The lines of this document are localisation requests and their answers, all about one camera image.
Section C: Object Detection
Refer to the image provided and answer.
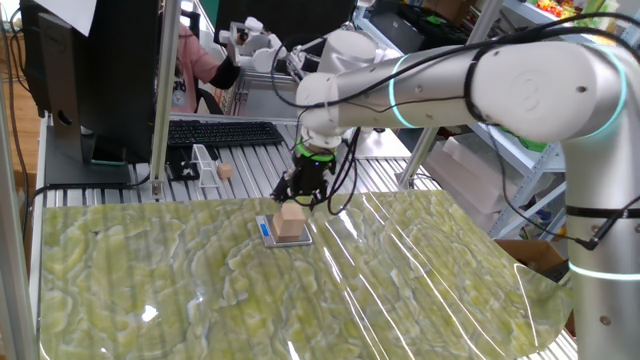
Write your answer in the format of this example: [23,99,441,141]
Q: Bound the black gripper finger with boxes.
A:
[271,170,299,204]
[294,192,329,212]

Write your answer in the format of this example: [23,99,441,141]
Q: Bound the green marble pattern mat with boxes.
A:
[38,189,576,360]

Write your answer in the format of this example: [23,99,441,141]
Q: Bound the black Dell monitor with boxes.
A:
[18,0,161,189]

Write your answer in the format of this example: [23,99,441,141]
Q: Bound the black keyboard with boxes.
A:
[167,119,286,148]

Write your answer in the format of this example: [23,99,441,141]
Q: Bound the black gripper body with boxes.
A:
[288,155,337,197]

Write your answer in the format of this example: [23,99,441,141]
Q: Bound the brown cardboard box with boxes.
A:
[494,238,571,284]

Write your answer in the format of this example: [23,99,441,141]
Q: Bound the green flat packet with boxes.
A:
[499,125,550,154]

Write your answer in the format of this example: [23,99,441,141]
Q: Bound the black monitor cable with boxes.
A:
[22,172,152,239]

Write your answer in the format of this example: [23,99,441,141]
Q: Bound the wooden cube block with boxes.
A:
[271,201,308,241]

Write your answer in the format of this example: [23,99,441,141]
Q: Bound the white metal shelf rack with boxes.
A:
[467,0,640,241]

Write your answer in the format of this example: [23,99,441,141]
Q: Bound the green wrist adapter ring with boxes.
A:
[294,138,338,163]

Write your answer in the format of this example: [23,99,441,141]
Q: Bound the colourful plastic bag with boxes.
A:
[529,205,555,237]

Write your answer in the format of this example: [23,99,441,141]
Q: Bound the small white paper note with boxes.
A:
[33,0,99,37]

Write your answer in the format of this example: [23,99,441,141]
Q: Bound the black equipment case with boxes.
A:
[368,0,474,51]

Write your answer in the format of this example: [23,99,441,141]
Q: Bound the silver digital pocket scale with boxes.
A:
[255,213,314,249]

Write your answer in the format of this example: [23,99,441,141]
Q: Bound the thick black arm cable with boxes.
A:
[269,10,640,111]

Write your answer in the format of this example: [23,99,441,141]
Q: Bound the white foam blocks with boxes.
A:
[429,134,521,232]

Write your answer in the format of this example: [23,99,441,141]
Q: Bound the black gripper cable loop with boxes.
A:
[319,39,640,251]

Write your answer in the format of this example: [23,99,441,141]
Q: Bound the aluminium frame post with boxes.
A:
[148,0,184,200]
[0,84,40,360]

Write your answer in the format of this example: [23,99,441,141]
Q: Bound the black electronic box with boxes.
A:
[543,258,571,284]

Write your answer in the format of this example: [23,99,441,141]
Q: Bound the person in pink top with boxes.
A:
[169,9,242,115]

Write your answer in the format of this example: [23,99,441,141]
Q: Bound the white haptic handle device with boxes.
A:
[218,16,326,84]

